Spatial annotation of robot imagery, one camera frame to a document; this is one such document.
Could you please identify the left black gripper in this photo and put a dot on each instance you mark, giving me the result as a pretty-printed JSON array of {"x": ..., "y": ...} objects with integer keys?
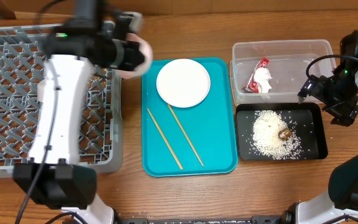
[{"x": 138, "y": 57}]

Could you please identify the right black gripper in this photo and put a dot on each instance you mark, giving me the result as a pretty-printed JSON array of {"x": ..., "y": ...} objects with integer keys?
[{"x": 314, "y": 88}]

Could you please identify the small pink-rimmed white bowl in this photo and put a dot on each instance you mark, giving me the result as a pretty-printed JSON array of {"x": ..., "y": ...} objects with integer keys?
[{"x": 144, "y": 67}]

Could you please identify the dark brown food scrap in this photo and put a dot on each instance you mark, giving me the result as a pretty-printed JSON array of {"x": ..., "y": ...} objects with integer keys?
[{"x": 284, "y": 134}]

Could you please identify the pile of white rice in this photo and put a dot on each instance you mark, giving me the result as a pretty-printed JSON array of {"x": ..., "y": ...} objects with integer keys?
[{"x": 258, "y": 135}]

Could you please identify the white tissue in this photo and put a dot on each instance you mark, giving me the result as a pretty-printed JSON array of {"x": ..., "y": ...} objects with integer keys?
[{"x": 262, "y": 77}]

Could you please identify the red snack wrapper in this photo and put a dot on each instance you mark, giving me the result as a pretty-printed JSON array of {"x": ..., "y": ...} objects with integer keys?
[{"x": 251, "y": 85}]

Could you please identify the large white round plate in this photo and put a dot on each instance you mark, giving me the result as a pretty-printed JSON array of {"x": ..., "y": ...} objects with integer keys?
[{"x": 183, "y": 83}]

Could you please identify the wooden chopstick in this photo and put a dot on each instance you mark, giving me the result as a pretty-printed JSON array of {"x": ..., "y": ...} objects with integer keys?
[
  {"x": 165, "y": 139},
  {"x": 185, "y": 135}
]

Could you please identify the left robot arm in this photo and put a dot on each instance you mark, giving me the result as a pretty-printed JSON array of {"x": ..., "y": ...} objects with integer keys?
[{"x": 99, "y": 35}]

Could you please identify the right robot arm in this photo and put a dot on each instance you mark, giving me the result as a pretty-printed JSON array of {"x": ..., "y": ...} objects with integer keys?
[{"x": 340, "y": 201}]

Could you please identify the black plastic waste tray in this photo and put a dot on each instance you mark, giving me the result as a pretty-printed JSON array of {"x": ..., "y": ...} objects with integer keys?
[{"x": 322, "y": 150}]

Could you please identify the clear plastic waste bin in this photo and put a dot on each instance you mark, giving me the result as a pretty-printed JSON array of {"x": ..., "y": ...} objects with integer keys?
[{"x": 288, "y": 60}]

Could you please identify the grey plastic dishwasher rack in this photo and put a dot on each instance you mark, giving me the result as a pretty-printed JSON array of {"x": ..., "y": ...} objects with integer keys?
[{"x": 21, "y": 69}]

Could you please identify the teal plastic serving tray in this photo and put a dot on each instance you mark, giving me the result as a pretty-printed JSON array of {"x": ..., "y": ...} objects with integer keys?
[{"x": 209, "y": 125}]

